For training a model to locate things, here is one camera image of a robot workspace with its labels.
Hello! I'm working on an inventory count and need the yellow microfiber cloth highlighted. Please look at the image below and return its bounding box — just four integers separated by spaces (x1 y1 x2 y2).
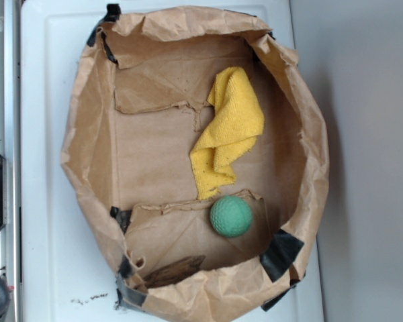
189 66 265 200

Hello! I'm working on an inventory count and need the brown paper bag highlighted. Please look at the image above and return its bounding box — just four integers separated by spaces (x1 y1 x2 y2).
61 4 329 321

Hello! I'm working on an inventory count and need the green dimpled ball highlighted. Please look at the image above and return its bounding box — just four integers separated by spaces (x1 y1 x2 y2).
210 196 253 238

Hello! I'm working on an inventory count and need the piece of brown wood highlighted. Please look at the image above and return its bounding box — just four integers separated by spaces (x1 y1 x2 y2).
144 255 206 288

